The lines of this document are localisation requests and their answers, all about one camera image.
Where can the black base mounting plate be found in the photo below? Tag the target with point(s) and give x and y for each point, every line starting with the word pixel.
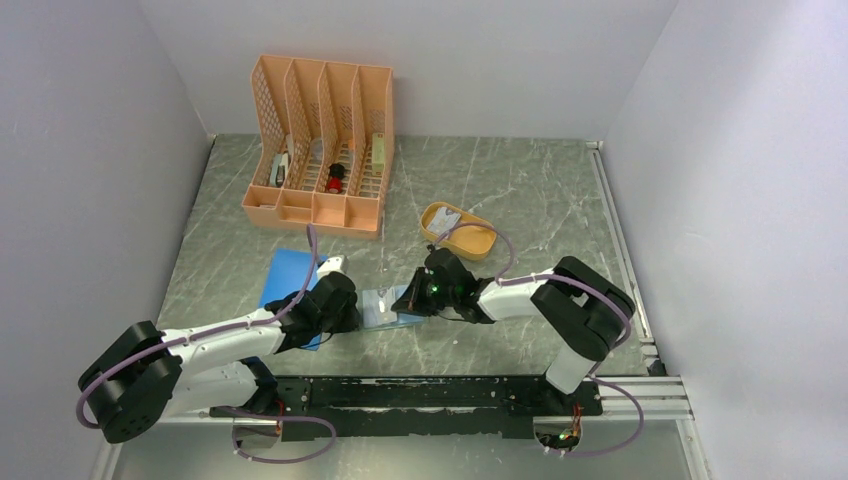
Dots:
pixel 349 406

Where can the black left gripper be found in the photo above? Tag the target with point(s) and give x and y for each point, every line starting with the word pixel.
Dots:
pixel 351 320

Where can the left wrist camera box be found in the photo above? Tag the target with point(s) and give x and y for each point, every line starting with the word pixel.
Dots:
pixel 335 264

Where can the aluminium front frame rail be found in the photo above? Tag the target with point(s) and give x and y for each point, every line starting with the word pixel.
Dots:
pixel 646 431

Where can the red black small bottle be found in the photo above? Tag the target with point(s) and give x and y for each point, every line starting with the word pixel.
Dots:
pixel 336 175

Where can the pale green eraser block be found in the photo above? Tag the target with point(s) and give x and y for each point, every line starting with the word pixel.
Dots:
pixel 378 154

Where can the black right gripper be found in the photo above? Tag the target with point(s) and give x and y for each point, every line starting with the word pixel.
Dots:
pixel 412 301

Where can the aluminium table edge rail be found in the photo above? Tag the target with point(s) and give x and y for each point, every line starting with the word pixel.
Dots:
pixel 649 352

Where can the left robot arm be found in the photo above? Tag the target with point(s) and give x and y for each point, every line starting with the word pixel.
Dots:
pixel 147 374

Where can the blue notebook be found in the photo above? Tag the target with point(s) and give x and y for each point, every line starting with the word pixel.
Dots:
pixel 287 271

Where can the yellow oval tray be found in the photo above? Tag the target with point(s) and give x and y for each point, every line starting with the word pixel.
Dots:
pixel 467 239

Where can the white grey utility knife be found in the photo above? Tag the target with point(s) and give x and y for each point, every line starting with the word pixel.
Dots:
pixel 279 169

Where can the orange plastic file organizer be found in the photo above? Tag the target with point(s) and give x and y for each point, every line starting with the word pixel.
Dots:
pixel 321 112

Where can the silver VIP card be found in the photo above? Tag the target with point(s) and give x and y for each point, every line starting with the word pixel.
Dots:
pixel 443 220

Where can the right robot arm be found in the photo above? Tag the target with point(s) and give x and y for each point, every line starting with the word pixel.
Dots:
pixel 590 314

